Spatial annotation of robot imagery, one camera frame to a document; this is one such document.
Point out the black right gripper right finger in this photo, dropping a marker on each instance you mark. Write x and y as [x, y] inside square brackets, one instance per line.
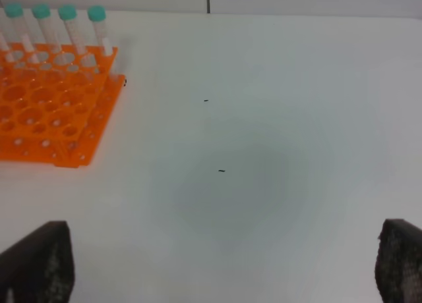
[398, 264]

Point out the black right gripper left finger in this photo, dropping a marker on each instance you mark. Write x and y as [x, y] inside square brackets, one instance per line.
[39, 267]

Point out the orange test tube rack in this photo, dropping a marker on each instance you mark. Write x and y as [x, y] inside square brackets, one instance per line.
[56, 111]

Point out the row tube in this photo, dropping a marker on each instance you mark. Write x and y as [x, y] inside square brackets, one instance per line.
[68, 15]
[5, 47]
[15, 13]
[97, 15]
[42, 14]

